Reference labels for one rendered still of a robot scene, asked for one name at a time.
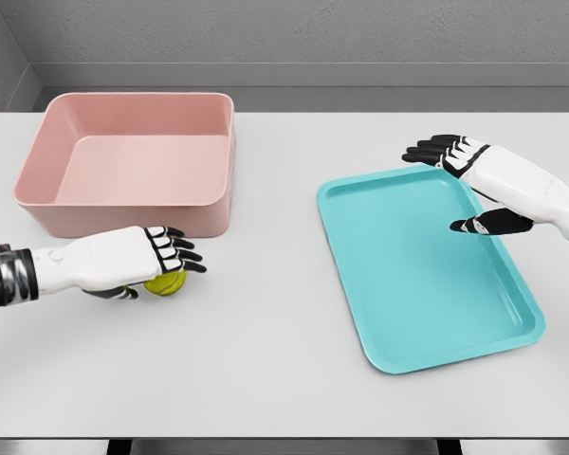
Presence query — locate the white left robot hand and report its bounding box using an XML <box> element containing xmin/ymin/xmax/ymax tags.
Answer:
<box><xmin>73</xmin><ymin>225</ymin><xmax>209</xmax><ymax>301</ymax></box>

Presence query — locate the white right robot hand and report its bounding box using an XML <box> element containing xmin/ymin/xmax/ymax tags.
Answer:
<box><xmin>401</xmin><ymin>134</ymin><xmax>550</xmax><ymax>235</ymax></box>

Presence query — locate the yellow-green tennis ball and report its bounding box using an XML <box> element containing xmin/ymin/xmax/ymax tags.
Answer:
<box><xmin>143</xmin><ymin>269</ymin><xmax>188</xmax><ymax>298</ymax></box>

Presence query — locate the pink plastic basket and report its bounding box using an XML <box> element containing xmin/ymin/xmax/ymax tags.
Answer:
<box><xmin>12</xmin><ymin>92</ymin><xmax>238</xmax><ymax>240</ymax></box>

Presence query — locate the blue plastic tray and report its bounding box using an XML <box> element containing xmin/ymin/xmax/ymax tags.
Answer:
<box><xmin>316</xmin><ymin>165</ymin><xmax>546</xmax><ymax>376</ymax></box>

